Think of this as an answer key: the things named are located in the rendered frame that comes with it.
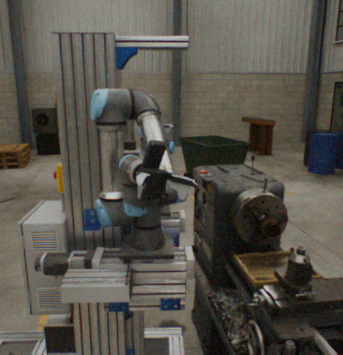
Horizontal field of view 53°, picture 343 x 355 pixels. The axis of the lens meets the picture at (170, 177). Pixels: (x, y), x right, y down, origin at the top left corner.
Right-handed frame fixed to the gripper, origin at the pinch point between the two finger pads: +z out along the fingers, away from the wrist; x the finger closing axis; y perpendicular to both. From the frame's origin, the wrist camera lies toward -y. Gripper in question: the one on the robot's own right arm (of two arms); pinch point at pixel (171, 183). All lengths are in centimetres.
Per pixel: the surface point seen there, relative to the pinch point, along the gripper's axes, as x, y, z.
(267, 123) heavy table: -613, -18, -728
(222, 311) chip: -76, 90, -73
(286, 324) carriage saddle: -65, 59, -16
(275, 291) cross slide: -69, 52, -29
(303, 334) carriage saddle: -67, 59, -9
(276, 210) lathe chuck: -102, 31, -74
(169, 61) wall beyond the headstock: -411, -175, -1023
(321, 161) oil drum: -583, 49, -487
